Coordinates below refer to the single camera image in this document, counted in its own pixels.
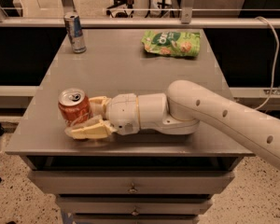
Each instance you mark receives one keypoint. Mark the black office chair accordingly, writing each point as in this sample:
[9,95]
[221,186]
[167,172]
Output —
[119,0]

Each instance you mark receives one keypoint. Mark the grey drawer cabinet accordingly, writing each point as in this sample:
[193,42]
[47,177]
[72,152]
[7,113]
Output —
[114,63]

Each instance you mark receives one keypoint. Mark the blue silver energy drink can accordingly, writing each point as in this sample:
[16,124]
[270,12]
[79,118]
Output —
[74,32]

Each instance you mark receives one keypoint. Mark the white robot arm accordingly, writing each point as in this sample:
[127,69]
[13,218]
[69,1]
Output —
[179,111]

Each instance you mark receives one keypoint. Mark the metal railing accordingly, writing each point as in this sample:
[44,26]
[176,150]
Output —
[145,13]

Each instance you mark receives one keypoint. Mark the drawer with knob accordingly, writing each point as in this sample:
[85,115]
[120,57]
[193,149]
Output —
[131,182]
[126,205]

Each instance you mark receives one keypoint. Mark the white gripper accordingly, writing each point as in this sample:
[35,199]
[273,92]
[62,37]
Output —
[125,112]

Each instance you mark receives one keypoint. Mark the top drawer with knob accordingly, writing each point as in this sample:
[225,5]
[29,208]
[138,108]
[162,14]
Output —
[131,182]

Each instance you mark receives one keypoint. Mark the red Coca-Cola can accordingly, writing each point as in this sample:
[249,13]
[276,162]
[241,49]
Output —
[74,106]

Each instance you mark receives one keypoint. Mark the green chip bag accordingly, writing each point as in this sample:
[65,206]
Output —
[174,44]

